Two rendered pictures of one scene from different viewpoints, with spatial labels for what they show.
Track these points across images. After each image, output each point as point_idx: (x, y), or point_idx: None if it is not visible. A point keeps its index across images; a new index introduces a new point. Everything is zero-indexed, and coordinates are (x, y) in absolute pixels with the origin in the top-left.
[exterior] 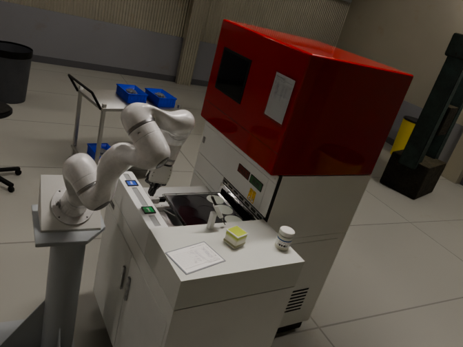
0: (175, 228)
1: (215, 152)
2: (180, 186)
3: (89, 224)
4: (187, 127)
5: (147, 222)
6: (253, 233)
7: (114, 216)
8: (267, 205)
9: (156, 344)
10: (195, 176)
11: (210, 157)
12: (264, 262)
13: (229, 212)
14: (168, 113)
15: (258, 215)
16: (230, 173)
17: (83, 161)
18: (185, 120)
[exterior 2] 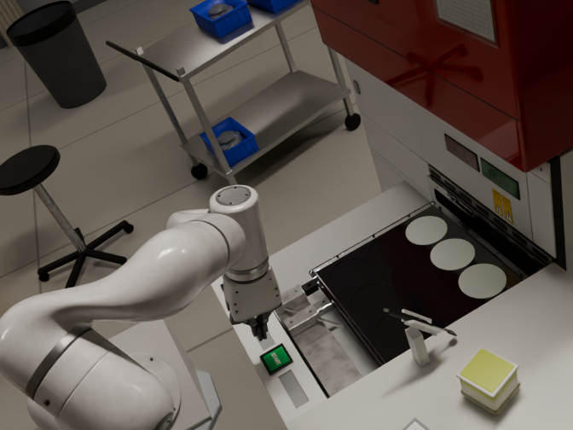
0: (341, 399)
1: (389, 112)
2: (351, 211)
3: (185, 421)
4: (180, 293)
5: (278, 403)
6: (535, 330)
7: None
8: (550, 231)
9: None
10: (378, 161)
11: (384, 122)
12: None
13: (467, 257)
14: (102, 295)
15: (537, 252)
16: (436, 154)
17: None
18: (163, 285)
